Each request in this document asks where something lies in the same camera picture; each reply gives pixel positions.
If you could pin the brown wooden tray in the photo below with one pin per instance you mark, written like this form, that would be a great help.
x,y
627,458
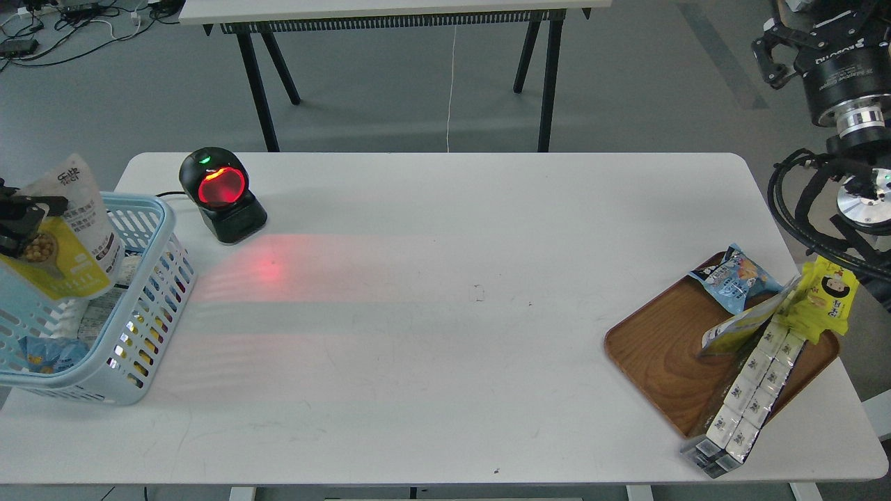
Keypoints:
x,y
658,346

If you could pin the yellow silver snack pouch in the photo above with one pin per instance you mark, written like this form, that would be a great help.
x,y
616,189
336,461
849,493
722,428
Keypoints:
x,y
729,336

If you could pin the black barcode scanner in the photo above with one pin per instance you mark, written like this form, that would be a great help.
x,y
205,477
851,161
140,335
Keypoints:
x,y
217,182

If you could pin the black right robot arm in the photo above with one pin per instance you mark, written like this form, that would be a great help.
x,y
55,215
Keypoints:
x,y
835,203

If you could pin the white background table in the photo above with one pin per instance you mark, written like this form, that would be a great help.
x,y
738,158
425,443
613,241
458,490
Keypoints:
x,y
243,19

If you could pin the blue snack bag in basket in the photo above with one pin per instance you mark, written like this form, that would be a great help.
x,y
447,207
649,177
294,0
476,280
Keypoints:
x,y
52,355

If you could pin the light blue plastic basket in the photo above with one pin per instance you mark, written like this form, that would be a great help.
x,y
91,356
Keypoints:
x,y
119,368

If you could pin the white snack bag in basket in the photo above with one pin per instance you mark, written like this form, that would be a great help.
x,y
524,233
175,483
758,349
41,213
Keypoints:
x,y
85,318

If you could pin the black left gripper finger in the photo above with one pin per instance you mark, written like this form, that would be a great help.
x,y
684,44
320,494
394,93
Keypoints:
x,y
21,217

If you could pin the yellow nut snack pouch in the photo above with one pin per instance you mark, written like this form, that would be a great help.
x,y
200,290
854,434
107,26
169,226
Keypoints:
x,y
76,255

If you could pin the silver white long snack pack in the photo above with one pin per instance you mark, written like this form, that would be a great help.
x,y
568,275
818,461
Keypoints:
x,y
737,410

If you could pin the yellow cartoon snack pack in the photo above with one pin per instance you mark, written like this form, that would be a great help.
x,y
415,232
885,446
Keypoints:
x,y
822,301

